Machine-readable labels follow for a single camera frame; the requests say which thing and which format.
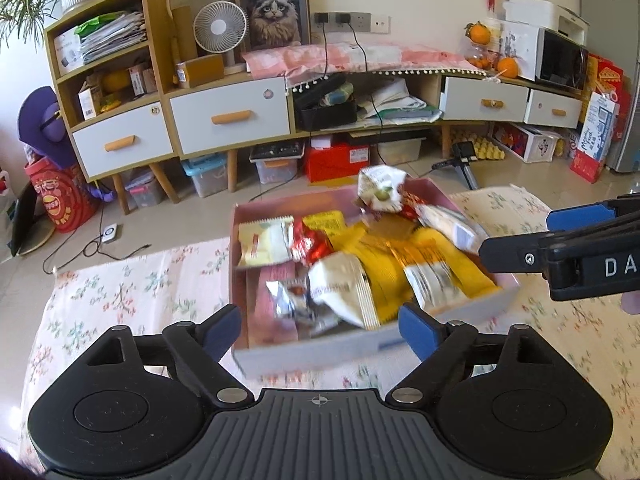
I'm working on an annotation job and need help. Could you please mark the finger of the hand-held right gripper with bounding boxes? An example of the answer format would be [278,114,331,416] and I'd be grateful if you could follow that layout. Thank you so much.
[479,220,640,273]
[546,194,640,233]

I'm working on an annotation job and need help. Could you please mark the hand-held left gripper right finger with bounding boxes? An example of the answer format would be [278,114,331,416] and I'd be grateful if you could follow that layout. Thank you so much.
[386,302,557,410]

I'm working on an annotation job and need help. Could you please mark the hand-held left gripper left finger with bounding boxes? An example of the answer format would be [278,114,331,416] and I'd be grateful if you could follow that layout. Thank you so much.
[84,303,254,410]

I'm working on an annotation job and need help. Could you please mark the large yellow snack packet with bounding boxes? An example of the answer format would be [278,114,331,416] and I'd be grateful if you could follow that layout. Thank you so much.
[415,227,501,301]
[345,225,416,326]

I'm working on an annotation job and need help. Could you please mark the pink snack packet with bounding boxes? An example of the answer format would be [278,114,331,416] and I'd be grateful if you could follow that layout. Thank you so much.
[247,265,313,348]

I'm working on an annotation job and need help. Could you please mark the white blue stick packet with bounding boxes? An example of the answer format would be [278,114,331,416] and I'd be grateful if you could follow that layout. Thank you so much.
[420,205,488,256]

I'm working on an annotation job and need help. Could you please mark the small silver snack packet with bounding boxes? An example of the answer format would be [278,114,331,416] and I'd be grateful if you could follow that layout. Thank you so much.
[265,277,313,321]

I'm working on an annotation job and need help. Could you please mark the pink silver cardboard box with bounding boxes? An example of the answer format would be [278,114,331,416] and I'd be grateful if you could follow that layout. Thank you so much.
[227,177,521,378]

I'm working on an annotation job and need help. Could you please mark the cream yellow snack packet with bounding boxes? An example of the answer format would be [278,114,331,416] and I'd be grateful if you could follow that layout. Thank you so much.
[236,215,296,268]

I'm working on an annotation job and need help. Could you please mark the red foil snack packet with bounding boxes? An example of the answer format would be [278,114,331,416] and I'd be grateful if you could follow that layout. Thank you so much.
[290,220,335,267]

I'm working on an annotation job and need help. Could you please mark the small yellow snack packet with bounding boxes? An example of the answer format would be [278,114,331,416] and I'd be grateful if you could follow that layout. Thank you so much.
[302,210,348,241]

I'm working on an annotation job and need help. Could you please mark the white blue red carton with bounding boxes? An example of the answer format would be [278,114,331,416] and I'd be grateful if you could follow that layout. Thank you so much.
[570,91,621,183]

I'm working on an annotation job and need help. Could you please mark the white red printed box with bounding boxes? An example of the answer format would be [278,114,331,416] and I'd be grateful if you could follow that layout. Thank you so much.
[490,122,563,163]

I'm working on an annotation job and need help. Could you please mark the black handheld tripod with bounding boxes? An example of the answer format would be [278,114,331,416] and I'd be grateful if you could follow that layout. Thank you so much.
[431,141,483,191]

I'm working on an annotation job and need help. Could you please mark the yellow egg tray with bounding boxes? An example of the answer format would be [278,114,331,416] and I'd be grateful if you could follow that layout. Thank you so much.
[450,127,506,161]

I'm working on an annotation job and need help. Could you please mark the small white stand drawer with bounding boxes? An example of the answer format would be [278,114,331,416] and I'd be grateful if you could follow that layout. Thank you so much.
[522,89,583,128]

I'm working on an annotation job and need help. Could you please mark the red gift boxes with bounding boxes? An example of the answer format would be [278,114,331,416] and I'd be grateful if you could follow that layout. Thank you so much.
[582,52,631,126]

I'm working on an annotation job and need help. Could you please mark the clear plastic storage box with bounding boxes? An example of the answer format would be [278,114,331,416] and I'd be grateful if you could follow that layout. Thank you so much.
[375,137,423,166]

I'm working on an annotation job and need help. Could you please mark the black microwave oven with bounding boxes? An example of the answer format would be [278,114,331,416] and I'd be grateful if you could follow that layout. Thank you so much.
[535,27,590,93]

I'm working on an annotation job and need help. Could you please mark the blue lid storage box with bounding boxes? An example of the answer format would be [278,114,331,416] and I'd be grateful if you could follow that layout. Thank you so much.
[181,152,230,198]

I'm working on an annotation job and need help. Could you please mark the grey refrigerator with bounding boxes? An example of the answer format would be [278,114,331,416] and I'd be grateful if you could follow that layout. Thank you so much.
[580,0,640,173]

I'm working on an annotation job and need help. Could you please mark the wide white stand drawer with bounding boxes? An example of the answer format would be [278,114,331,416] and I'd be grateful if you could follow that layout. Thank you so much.
[440,76,531,122]

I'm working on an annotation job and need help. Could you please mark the grey lid storage box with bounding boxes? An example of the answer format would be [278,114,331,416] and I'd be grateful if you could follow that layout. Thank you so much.
[122,167,168,208]

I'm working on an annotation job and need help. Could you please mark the clear box dark contents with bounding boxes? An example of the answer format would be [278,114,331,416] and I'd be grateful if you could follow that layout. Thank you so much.
[249,141,306,185]

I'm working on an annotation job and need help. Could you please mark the white printed gift box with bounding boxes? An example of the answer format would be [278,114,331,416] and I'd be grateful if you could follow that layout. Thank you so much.
[497,22,543,81]

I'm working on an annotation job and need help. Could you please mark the bag of small oranges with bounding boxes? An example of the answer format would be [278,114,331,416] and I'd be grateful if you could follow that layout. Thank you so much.
[467,45,496,71]

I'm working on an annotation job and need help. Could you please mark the red flat box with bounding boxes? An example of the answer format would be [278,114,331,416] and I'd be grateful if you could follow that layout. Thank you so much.
[305,141,372,183]

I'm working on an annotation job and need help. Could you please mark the pile of papers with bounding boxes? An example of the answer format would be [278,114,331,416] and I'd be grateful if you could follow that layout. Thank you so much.
[357,77,443,126]

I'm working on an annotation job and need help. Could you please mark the white appliance box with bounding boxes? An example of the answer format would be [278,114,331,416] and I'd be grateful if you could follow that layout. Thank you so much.
[502,0,590,46]

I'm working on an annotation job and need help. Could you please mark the large white cabinet drawer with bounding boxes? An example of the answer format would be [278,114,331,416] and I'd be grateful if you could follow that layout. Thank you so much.
[169,77,293,156]
[71,102,176,178]

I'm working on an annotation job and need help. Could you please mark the red printed bag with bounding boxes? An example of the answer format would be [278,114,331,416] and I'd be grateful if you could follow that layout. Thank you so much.
[25,157,98,233]

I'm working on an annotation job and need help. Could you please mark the black flat panel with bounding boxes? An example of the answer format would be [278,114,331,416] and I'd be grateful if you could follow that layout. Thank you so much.
[10,192,56,256]

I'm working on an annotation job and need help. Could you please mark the pink pompom cloth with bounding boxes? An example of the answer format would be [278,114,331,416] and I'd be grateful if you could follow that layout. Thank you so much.
[241,42,488,93]

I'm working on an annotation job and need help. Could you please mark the black storage box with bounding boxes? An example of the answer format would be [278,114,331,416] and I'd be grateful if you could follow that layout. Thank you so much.
[292,75,358,131]

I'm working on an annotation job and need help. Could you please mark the dark clothing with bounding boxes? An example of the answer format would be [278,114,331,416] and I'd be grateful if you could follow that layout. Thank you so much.
[0,447,43,480]

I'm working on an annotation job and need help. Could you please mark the brown cardboard box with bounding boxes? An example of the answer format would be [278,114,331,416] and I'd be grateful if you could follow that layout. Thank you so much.
[175,54,226,88]

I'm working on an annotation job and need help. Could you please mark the small brown white cartons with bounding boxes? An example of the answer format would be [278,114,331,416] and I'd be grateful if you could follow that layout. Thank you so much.
[129,62,157,96]

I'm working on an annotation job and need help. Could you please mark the small white carton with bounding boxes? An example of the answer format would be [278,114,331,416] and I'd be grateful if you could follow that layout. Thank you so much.
[77,85,103,121]

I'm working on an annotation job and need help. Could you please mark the yellow round fruit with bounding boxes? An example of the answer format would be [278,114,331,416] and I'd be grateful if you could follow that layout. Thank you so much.
[102,71,131,93]

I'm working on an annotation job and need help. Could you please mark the purple plush toy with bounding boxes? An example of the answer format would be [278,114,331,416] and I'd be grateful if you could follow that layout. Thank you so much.
[17,85,118,201]

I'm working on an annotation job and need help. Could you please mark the cardboard tube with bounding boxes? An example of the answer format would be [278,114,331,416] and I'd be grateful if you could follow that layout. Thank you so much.
[172,5,198,61]

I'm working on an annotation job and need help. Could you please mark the wooden shelf cabinet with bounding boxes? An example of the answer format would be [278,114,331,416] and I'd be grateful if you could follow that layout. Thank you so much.
[44,0,297,203]

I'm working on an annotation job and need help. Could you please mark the white desk fan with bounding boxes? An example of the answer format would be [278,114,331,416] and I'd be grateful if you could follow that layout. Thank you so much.
[192,0,248,73]

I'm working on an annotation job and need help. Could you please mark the stack of papers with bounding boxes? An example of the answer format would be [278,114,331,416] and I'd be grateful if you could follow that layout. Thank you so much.
[77,10,148,63]

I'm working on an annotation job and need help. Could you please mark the white grey shelf box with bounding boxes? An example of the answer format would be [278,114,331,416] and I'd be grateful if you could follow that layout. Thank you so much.
[52,32,83,71]

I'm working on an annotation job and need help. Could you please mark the framed cat picture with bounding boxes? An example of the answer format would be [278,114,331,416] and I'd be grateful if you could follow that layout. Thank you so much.
[227,0,311,53]

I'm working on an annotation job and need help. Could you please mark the black floor cable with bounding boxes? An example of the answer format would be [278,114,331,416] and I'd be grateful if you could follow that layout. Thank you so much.
[42,232,153,276]

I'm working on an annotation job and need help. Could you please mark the black charger cable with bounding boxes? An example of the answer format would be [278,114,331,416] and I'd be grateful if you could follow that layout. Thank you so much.
[315,12,333,81]
[337,12,386,126]

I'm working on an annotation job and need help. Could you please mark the grey wall socket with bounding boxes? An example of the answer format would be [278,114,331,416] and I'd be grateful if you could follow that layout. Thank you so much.
[314,11,372,32]

